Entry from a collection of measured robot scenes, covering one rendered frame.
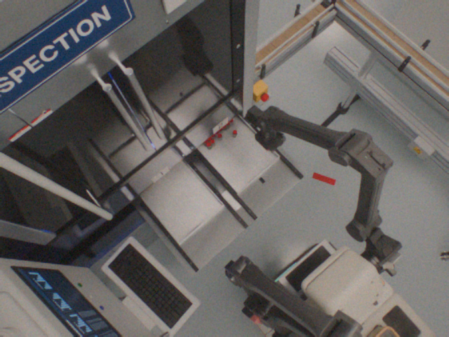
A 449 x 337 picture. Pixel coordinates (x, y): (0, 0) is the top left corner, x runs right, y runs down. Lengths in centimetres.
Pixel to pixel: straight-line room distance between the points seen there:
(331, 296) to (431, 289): 168
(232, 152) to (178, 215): 39
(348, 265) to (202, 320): 149
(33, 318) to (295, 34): 161
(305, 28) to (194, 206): 103
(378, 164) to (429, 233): 182
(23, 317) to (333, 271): 87
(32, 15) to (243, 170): 123
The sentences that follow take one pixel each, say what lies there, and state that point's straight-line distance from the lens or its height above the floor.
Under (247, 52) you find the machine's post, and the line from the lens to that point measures 139.
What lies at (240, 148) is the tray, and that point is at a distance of 181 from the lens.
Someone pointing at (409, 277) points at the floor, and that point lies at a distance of 281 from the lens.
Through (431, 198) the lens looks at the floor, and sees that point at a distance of 295.
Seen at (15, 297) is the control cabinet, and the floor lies 155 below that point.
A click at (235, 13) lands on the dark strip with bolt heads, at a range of 118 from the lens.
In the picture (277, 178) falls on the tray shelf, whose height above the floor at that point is 88.
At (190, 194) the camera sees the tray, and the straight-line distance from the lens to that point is 176.
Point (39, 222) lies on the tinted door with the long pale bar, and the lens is 139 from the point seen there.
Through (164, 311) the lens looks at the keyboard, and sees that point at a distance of 179.
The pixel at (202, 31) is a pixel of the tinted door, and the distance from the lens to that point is 113.
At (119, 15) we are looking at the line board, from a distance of 87.
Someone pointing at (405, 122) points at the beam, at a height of 55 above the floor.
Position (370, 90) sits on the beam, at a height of 55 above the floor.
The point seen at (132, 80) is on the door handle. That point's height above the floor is 180.
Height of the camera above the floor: 258
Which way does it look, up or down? 73 degrees down
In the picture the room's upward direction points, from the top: 6 degrees counter-clockwise
